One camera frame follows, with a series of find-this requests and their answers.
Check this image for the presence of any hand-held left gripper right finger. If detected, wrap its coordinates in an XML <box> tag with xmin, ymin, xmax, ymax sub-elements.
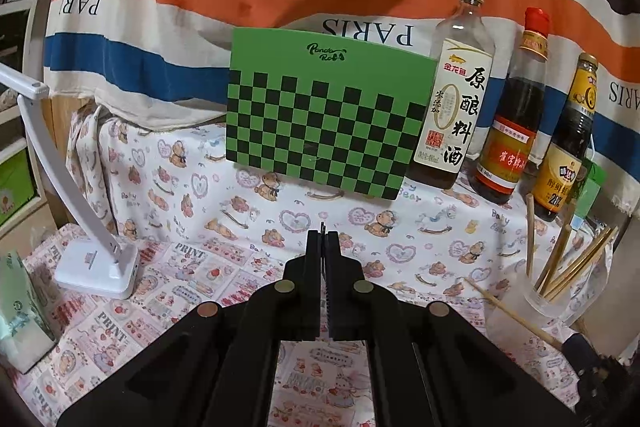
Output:
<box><xmin>325</xmin><ymin>231</ymin><xmax>583</xmax><ymax>427</ymax></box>

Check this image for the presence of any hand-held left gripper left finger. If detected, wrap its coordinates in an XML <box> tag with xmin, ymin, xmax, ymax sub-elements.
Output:
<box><xmin>55</xmin><ymin>229</ymin><xmax>326</xmax><ymax>427</ymax></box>

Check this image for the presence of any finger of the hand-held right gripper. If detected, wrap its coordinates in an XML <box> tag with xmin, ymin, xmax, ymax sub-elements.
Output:
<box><xmin>562</xmin><ymin>332</ymin><xmax>608</xmax><ymax>375</ymax></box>

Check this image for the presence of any translucent plastic cup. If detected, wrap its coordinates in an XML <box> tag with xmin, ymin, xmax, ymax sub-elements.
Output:
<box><xmin>480</xmin><ymin>274</ymin><xmax>591</xmax><ymax>358</ymax></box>

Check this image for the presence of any single bamboo chopstick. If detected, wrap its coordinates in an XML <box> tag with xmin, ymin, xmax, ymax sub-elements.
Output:
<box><xmin>464</xmin><ymin>277</ymin><xmax>567</xmax><ymax>351</ymax></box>

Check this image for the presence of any bunch of bamboo chopsticks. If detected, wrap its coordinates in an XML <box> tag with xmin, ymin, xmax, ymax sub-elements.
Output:
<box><xmin>542</xmin><ymin>224</ymin><xmax>621</xmax><ymax>303</ymax></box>

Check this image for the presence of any curved bamboo chopstick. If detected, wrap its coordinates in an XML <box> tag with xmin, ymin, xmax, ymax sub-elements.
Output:
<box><xmin>525</xmin><ymin>194</ymin><xmax>535</xmax><ymax>279</ymax></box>

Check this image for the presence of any strawberry cake print cloth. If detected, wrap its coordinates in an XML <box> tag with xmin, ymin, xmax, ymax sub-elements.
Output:
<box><xmin>10</xmin><ymin>232</ymin><xmax>591</xmax><ymax>427</ymax></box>

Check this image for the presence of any bear heart print cloth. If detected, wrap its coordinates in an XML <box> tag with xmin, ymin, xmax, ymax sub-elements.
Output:
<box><xmin>65</xmin><ymin>104</ymin><xmax>617</xmax><ymax>308</ymax></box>

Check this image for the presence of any small green carton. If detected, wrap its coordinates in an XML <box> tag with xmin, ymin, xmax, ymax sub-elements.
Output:
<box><xmin>570</xmin><ymin>159</ymin><xmax>609</xmax><ymax>229</ymax></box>

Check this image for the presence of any green black checkered box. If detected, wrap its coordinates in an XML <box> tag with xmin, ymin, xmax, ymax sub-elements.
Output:
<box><xmin>225</xmin><ymin>27</ymin><xmax>441</xmax><ymax>202</ymax></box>

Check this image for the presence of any dark yellow-label soy sauce bottle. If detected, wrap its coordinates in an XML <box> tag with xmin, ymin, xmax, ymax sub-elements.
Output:
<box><xmin>530</xmin><ymin>52</ymin><xmax>600</xmax><ymax>223</ymax></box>

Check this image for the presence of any white desk lamp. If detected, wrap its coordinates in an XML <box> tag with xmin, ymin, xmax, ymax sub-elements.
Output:
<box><xmin>0</xmin><ymin>62</ymin><xmax>141</xmax><ymax>301</ymax></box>

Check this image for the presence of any red-capped orange-label vinegar bottle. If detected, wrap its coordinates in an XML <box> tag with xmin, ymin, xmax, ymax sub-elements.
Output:
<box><xmin>467</xmin><ymin>7</ymin><xmax>551</xmax><ymax>206</ymax></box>

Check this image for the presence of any clear white-label cooking wine bottle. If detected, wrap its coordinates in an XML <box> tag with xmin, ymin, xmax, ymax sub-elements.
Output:
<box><xmin>412</xmin><ymin>0</ymin><xmax>497</xmax><ymax>190</ymax></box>

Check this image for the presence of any wooden panel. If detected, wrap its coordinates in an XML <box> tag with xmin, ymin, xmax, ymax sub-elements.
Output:
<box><xmin>39</xmin><ymin>94</ymin><xmax>77</xmax><ymax>229</ymax></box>

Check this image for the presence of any pale green tissue pack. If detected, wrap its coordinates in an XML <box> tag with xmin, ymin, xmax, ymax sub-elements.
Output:
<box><xmin>0</xmin><ymin>252</ymin><xmax>57</xmax><ymax>374</ymax></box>

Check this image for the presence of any white storage shelf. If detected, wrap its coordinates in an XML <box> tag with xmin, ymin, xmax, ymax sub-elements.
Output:
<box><xmin>0</xmin><ymin>0</ymin><xmax>57</xmax><ymax>233</ymax></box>

